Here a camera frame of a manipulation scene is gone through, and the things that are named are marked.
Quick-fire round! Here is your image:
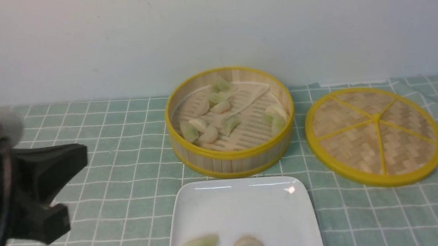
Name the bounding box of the green dumpling at back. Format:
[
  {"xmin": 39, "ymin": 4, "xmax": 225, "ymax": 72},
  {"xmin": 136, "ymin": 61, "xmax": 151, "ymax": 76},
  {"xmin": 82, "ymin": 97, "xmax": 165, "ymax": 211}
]
[{"xmin": 210, "ymin": 76, "xmax": 238, "ymax": 93}]

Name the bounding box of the small green dumpling middle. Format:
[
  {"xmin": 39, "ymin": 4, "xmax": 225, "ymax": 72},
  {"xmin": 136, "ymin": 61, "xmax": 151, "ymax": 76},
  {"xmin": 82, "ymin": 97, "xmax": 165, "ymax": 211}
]
[{"xmin": 223, "ymin": 116, "xmax": 241, "ymax": 137}]

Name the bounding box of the round bamboo steamer basket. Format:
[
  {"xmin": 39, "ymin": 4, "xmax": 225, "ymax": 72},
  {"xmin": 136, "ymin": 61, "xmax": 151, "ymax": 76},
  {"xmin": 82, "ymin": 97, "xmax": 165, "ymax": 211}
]
[{"xmin": 165, "ymin": 66, "xmax": 295, "ymax": 179}]

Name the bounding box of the white dumpling right edge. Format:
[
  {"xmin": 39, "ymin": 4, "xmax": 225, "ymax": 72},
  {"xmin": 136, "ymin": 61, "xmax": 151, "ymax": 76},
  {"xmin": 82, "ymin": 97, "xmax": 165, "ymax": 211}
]
[{"xmin": 265, "ymin": 104, "xmax": 288, "ymax": 120}]

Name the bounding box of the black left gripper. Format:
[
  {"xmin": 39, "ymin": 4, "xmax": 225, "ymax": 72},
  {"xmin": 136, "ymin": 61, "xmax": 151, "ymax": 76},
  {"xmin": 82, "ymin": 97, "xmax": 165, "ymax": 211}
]
[{"xmin": 0, "ymin": 143, "xmax": 89, "ymax": 245}]

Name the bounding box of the green dumpling right edge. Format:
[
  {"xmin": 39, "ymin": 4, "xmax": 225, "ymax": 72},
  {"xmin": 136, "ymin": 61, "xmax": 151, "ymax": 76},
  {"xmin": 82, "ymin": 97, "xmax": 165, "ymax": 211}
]
[{"xmin": 270, "ymin": 115, "xmax": 286, "ymax": 137}]

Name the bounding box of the white square plate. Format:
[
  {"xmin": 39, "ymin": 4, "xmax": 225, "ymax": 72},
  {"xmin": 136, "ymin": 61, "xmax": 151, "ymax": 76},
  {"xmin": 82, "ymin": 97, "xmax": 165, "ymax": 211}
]
[{"xmin": 169, "ymin": 176, "xmax": 324, "ymax": 246}]

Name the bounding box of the green checkered tablecloth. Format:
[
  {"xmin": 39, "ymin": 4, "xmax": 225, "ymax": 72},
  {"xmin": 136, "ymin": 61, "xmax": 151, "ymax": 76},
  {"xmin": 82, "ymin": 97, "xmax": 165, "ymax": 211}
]
[{"xmin": 8, "ymin": 76, "xmax": 438, "ymax": 246}]

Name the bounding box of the pale green dumpling upper middle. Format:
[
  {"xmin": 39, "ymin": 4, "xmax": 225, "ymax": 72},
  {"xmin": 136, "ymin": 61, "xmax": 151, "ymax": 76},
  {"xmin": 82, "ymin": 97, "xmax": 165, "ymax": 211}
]
[{"xmin": 207, "ymin": 91, "xmax": 231, "ymax": 104}]

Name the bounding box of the round woven steamer lid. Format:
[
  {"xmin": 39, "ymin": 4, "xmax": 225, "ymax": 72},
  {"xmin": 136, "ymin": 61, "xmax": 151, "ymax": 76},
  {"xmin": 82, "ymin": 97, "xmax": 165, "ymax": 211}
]
[{"xmin": 304, "ymin": 87, "xmax": 438, "ymax": 187}]

